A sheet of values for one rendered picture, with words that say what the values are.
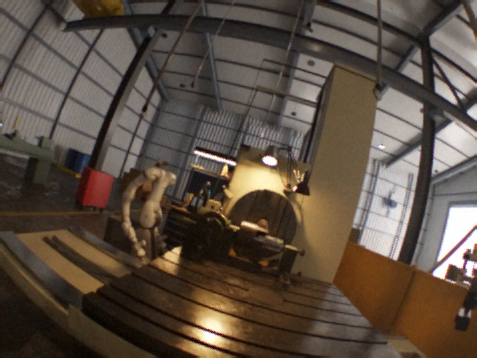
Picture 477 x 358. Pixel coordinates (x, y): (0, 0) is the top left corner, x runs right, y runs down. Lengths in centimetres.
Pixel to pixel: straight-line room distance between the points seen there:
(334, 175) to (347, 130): 45
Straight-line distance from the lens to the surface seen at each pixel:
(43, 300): 127
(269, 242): 161
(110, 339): 77
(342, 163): 212
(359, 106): 238
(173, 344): 70
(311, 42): 619
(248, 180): 196
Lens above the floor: 145
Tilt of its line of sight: 4 degrees up
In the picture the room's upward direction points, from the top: 18 degrees clockwise
